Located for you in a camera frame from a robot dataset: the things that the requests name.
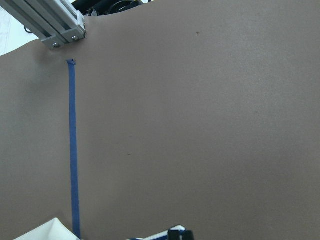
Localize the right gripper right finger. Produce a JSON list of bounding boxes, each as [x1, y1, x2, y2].
[[181, 230, 194, 240]]

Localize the navy white striped polo shirt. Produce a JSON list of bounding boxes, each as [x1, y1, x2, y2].
[[16, 217, 186, 240]]

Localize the aluminium frame post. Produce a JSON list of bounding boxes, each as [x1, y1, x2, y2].
[[0, 0, 86, 49]]

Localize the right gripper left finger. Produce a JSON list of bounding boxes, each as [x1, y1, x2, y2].
[[167, 229, 181, 240]]

